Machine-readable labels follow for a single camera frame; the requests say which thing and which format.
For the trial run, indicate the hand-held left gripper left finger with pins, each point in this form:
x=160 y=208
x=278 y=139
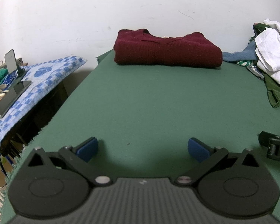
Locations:
x=87 y=149

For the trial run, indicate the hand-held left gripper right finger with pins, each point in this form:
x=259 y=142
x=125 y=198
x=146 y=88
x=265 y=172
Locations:
x=197 y=149

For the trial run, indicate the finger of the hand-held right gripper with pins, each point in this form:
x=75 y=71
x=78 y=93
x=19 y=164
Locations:
x=277 y=149

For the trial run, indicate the maroon knit sweater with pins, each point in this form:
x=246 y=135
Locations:
x=165 y=51

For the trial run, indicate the dark green garment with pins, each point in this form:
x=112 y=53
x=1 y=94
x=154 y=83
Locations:
x=277 y=95

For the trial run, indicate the green felt table cover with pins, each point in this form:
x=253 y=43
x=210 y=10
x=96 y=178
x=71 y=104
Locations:
x=154 y=102

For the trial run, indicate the green white striped cloth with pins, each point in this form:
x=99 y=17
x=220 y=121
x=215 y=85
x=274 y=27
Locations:
x=256 y=72

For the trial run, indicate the blue white patterned towel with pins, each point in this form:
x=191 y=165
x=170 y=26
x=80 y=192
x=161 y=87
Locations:
x=49 y=74

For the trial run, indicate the green white striped garment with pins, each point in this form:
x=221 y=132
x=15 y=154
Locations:
x=245 y=63

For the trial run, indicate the black tablet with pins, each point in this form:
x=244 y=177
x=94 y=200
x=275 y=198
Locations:
x=4 y=105

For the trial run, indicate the blue garment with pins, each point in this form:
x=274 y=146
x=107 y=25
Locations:
x=238 y=56

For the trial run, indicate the teal cloth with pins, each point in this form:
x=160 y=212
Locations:
x=2 y=74

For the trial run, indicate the phone on black stand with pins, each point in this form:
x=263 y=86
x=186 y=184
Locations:
x=10 y=60

